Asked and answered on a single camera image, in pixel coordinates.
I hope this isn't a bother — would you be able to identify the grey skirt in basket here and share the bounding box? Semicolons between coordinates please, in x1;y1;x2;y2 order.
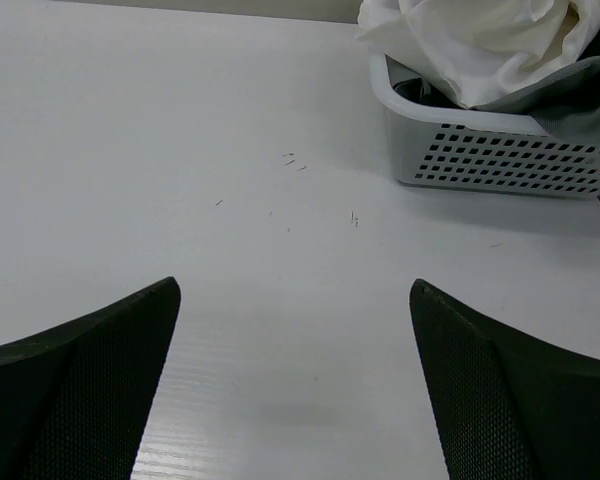
479;56;600;145

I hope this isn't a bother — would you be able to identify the white perforated plastic basket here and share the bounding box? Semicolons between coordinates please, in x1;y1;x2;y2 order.
370;53;600;199

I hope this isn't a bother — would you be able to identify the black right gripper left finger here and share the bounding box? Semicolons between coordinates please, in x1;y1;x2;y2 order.
0;277;181;479

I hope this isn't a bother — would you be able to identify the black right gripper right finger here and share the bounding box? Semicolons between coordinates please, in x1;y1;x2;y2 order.
409;279;600;479

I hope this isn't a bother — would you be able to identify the white pleated skirt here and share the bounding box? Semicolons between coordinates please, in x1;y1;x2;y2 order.
358;0;600;108

